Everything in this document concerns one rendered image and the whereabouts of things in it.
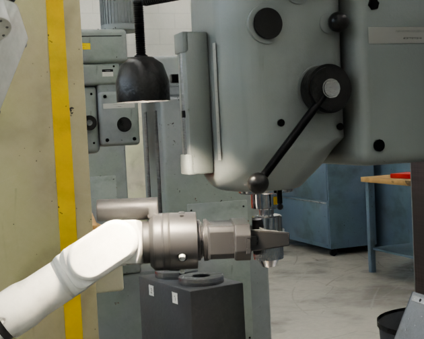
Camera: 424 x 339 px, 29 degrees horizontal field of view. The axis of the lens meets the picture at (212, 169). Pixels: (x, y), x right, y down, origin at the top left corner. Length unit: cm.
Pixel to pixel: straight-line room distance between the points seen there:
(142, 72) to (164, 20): 967
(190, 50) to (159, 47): 947
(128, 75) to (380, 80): 38
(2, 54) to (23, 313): 44
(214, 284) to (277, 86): 54
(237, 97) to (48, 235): 184
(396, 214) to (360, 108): 748
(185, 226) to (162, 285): 42
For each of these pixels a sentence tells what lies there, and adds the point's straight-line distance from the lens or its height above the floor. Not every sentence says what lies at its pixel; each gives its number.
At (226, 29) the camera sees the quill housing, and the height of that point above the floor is 155.
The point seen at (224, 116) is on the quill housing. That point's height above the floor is 142.
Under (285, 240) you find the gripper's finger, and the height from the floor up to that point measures 123.
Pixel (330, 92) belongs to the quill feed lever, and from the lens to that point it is 117.
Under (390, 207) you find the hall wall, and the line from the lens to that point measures 877.
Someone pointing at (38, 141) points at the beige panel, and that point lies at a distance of 291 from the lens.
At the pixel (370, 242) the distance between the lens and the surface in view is 765.
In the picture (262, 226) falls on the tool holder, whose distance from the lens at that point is 125.
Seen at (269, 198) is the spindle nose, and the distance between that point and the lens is 125.
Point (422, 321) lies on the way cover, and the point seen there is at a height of 104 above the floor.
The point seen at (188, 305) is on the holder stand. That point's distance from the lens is 156.
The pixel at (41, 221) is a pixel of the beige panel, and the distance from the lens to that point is 292.
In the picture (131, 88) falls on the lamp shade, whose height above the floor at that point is 146.
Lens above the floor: 141
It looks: 3 degrees down
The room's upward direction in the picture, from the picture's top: 3 degrees counter-clockwise
